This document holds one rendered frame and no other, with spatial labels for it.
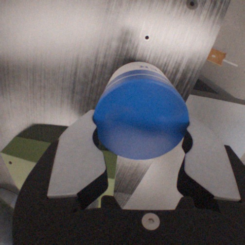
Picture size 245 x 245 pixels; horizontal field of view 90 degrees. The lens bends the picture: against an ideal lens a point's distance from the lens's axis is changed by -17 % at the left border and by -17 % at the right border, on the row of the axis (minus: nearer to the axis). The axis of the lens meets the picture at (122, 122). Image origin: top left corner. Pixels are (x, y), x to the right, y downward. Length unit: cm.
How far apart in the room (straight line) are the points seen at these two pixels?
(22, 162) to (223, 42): 131
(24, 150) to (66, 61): 23
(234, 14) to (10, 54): 129
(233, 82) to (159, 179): 112
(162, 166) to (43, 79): 34
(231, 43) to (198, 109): 103
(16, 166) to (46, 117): 15
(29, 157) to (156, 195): 39
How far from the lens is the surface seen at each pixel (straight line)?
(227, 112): 35
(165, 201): 56
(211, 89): 50
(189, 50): 27
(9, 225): 26
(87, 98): 29
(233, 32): 131
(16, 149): 40
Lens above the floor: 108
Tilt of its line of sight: 58 degrees down
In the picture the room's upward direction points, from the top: 173 degrees counter-clockwise
